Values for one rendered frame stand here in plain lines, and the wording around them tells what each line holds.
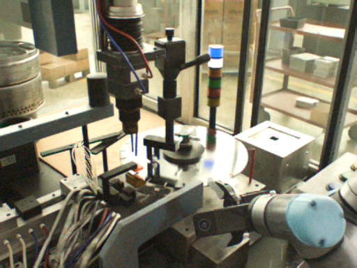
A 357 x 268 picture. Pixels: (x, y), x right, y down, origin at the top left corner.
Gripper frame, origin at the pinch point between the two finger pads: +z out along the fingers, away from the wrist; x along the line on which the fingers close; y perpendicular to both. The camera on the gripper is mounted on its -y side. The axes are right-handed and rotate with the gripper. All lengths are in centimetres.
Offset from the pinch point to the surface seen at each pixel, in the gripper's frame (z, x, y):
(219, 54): 19, 43, 20
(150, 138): 6.6, 19.1, -9.1
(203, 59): -9.4, 32.6, 0.4
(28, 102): 58, 42, -35
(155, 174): 5.4, 10.6, -9.8
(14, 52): 69, 64, -38
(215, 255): -1.7, -9.1, -1.7
